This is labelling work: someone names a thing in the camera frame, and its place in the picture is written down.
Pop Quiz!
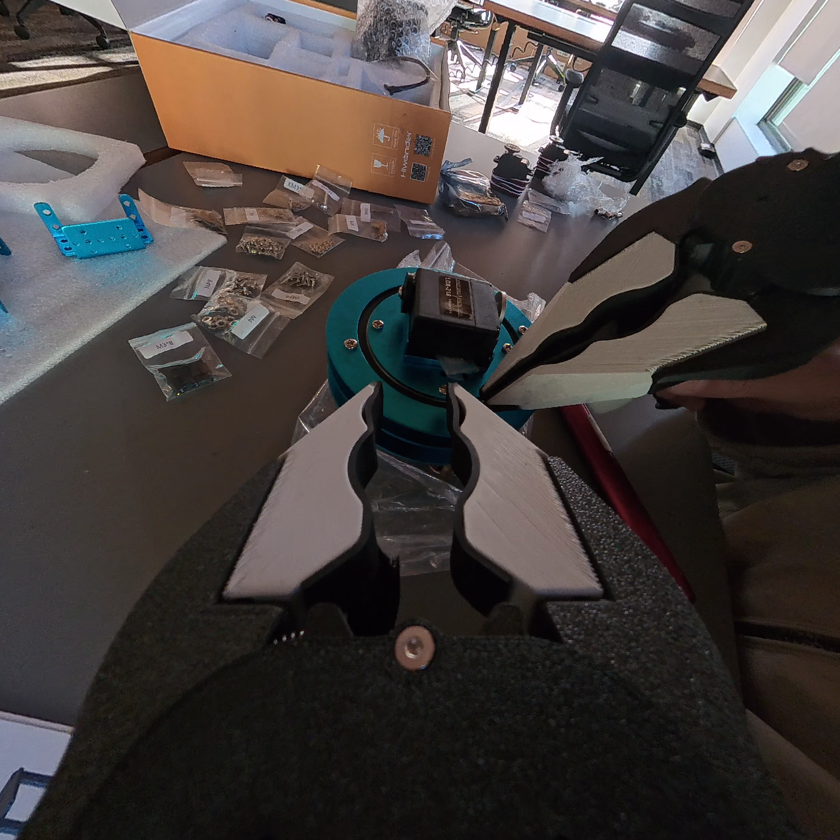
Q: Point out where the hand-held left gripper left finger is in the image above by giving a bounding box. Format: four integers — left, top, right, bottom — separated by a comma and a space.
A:
222, 383, 388, 608

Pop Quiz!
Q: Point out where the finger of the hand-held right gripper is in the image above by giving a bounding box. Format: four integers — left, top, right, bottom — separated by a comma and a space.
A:
486, 231, 685, 393
480, 293, 769, 410

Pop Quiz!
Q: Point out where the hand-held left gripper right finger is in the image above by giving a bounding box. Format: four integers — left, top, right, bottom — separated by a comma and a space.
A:
448, 383, 606, 606

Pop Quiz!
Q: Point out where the red electric screwdriver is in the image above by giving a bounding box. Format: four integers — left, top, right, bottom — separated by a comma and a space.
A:
560, 402, 698, 603

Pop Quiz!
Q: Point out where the black servo motor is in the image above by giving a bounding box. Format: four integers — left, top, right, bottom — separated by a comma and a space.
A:
399, 266, 508, 370

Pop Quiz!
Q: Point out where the blue round turntable base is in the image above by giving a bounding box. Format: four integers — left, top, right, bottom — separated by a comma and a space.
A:
325, 266, 538, 468

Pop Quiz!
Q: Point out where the person's right forearm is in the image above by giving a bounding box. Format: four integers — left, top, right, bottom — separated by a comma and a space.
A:
696, 410, 840, 519

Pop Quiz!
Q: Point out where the grey desk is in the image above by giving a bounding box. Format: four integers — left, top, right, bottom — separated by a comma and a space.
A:
0, 66, 723, 729

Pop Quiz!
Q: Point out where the person's right hand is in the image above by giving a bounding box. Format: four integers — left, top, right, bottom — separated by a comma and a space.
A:
656, 346, 840, 424

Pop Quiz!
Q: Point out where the large clear plastic bag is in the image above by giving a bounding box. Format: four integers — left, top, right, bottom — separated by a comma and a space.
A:
292, 241, 547, 580

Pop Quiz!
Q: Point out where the crumpled clear plastic wrap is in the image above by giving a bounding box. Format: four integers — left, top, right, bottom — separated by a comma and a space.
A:
541, 154, 630, 219

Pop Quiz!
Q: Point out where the wooden background table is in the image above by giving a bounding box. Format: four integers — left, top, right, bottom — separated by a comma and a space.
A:
453, 0, 737, 135

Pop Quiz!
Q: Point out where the black office chair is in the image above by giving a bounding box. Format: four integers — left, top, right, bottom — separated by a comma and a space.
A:
553, 0, 757, 183

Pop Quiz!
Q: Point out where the blue-tinted bag of parts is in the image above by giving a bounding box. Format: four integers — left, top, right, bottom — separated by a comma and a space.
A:
437, 157, 510, 222

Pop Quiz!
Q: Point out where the group of small screw bags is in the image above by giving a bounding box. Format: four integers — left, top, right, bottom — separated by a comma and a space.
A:
128, 161, 553, 403

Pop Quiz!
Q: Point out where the person's beige jacket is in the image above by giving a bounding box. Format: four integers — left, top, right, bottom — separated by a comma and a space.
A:
712, 459, 840, 840

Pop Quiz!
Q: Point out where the white foam sheet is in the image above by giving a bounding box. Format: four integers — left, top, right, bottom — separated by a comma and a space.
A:
0, 190, 228, 406

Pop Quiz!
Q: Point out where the bubble wrap bundle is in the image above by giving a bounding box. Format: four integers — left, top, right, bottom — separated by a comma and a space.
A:
353, 0, 435, 64

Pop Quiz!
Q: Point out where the white instruction manual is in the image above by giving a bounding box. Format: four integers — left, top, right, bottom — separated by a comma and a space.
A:
0, 712, 74, 840

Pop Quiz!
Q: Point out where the group of blue metal brackets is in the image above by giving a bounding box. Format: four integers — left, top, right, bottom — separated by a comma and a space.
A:
0, 192, 156, 317

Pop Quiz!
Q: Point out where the orange cardboard box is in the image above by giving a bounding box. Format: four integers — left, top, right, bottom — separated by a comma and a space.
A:
112, 0, 454, 206

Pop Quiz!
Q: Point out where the white foam block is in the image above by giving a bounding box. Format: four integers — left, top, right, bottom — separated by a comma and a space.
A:
0, 115, 147, 221

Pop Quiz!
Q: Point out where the black servo with striped cable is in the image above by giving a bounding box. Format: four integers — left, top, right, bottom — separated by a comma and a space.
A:
535, 140, 572, 183
491, 144, 534, 198

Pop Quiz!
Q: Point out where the black cable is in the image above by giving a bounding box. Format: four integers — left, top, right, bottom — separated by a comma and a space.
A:
379, 54, 439, 97

